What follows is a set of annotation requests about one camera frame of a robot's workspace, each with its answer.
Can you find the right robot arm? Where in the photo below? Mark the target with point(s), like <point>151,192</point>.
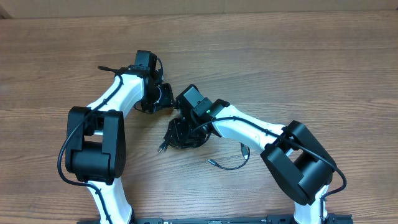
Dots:
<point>297,161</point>

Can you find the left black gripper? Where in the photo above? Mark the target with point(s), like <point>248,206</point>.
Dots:
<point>167,98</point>

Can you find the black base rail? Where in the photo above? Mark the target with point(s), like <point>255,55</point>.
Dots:
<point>270,219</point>

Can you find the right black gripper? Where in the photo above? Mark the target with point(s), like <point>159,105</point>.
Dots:
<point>176,129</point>

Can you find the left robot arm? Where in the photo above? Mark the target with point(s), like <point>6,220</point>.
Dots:
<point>94,152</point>

